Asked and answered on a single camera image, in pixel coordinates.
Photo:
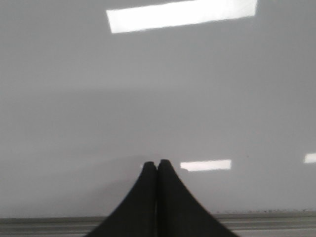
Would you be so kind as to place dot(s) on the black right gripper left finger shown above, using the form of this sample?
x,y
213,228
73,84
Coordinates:
x,y
135,216

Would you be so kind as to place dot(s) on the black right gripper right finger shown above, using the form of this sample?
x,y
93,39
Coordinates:
x,y
179,214

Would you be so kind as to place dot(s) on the white whiteboard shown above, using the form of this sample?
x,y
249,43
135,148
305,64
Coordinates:
x,y
232,104

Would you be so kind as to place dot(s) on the grey aluminium whiteboard frame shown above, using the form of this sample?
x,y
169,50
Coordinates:
x,y
291,224

